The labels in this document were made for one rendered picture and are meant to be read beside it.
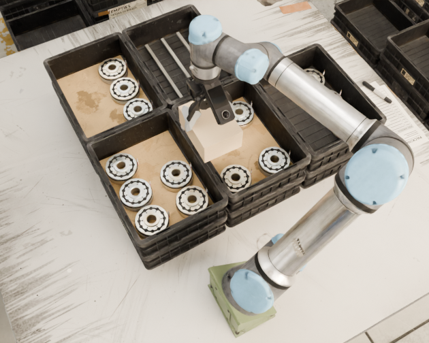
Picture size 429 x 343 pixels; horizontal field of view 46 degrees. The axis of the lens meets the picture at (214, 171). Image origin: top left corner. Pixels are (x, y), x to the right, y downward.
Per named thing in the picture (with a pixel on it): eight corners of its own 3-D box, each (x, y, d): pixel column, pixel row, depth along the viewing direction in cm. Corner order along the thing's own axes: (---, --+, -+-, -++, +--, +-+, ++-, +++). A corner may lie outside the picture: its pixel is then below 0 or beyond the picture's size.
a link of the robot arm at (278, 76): (430, 148, 118) (270, 28, 129) (425, 158, 109) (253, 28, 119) (398, 184, 124) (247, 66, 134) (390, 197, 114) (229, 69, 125)
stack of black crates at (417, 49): (459, 114, 263) (490, 70, 234) (414, 137, 256) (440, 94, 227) (410, 63, 281) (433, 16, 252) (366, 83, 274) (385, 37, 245)
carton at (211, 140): (241, 146, 145) (243, 131, 139) (204, 162, 142) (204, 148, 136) (215, 107, 152) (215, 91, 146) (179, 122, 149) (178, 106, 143)
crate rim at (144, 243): (230, 203, 151) (230, 200, 149) (139, 250, 144) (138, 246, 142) (169, 110, 169) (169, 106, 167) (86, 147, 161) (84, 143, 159)
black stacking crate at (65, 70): (171, 127, 177) (168, 107, 167) (92, 162, 170) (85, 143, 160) (124, 54, 194) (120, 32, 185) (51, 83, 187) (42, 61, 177)
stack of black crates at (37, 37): (85, 28, 294) (76, -4, 274) (104, 62, 280) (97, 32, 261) (18, 52, 284) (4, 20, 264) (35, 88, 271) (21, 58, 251)
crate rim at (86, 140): (169, 110, 169) (169, 106, 167) (86, 147, 161) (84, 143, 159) (120, 35, 186) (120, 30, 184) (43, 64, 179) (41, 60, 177)
